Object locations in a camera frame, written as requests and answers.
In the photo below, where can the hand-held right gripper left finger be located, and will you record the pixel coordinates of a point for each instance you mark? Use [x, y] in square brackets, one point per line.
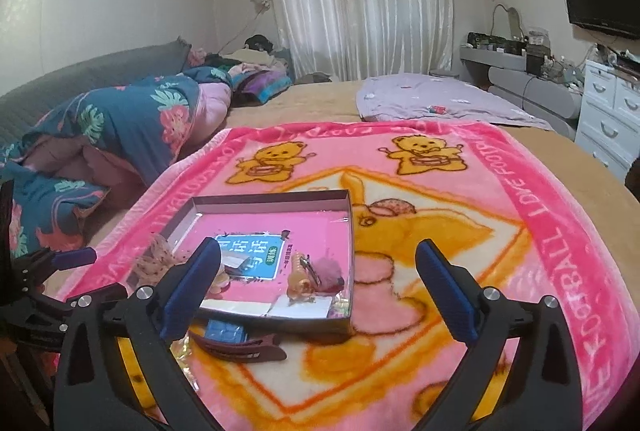
[192, 288]

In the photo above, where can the black clothes pile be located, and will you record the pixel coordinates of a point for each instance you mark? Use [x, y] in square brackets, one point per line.
[259, 42]

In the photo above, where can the oval mirror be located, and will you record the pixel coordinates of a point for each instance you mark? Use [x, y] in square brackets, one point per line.
[507, 23]

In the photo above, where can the yellow plastic packet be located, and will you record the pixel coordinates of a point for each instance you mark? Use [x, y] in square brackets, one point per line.
[182, 351]

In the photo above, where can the pink bear printed blanket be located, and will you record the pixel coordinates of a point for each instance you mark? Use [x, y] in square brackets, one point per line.
[450, 191]

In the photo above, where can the pink pom-pom hair clip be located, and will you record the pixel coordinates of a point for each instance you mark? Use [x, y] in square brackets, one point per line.
[330, 273]

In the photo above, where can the grey padded headboard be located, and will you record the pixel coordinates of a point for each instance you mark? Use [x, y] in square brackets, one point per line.
[75, 76]

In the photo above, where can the orange hair claw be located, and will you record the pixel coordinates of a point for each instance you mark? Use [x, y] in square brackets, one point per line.
[300, 278]

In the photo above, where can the small white box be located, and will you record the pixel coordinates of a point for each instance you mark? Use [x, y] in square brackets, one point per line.
[300, 308]

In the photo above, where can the purple striped pillow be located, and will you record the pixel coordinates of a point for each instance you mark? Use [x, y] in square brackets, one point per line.
[265, 87]

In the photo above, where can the blue rectangular hair clip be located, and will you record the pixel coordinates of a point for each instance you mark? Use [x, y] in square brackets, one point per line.
[226, 332]

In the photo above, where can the tan bed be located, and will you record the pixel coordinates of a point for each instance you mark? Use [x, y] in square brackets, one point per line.
[310, 103]

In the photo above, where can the black box on dresser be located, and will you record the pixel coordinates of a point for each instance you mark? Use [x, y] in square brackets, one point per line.
[533, 63]

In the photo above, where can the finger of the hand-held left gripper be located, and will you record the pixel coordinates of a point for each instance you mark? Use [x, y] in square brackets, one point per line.
[100, 298]
[75, 257]

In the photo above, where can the lilac blanket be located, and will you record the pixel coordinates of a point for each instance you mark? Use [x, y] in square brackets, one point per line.
[440, 98]

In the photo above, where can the beige lace bow hair clip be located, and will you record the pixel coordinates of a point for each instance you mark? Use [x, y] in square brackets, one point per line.
[152, 258]

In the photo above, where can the white drawer cabinet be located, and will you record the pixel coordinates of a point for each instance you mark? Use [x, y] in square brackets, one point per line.
[607, 121]

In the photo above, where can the grey cardboard box tray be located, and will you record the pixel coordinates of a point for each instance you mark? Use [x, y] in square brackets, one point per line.
[280, 328]

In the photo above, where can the brown hair clip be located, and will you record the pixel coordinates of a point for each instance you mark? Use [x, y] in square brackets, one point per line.
[250, 351]

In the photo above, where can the blue floral quilt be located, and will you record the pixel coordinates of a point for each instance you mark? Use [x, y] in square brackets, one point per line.
[125, 121]

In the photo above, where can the grey dressing table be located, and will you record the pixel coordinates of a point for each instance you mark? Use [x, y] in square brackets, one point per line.
[525, 93]

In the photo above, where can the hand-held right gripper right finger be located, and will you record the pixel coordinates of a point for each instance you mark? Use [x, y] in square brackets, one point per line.
[447, 293]

